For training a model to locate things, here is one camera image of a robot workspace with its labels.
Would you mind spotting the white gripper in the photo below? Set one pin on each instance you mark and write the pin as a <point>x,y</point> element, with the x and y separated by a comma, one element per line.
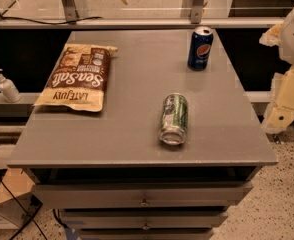
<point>282,87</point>

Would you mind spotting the blue pepsi can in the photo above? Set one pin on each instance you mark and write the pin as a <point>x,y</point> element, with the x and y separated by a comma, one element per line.
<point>200,47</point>

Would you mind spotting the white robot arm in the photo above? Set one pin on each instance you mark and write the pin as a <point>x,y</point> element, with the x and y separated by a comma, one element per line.
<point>286,45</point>

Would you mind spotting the green soda can lying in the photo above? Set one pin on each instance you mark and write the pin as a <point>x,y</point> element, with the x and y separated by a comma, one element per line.
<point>174,120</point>

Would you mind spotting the grey drawer cabinet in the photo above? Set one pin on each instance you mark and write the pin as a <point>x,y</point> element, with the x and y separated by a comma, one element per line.
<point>110,175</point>

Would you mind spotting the brown sea salt chips bag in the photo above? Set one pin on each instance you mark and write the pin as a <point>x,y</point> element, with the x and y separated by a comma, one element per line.
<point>79,79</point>

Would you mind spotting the white pump dispenser bottle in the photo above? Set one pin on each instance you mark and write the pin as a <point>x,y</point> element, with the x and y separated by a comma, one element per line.
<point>8,89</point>

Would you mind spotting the cardboard box on floor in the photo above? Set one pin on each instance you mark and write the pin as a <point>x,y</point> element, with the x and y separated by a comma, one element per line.
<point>15,198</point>

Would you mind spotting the grey metal bracket right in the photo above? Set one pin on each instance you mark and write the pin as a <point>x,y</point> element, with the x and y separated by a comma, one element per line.
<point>196,11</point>

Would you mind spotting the grey metal bracket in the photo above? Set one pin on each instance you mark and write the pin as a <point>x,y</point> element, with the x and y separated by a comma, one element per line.
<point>196,11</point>
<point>70,11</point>

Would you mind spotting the grey metal bracket left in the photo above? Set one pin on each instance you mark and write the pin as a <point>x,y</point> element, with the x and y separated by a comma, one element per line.
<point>70,11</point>

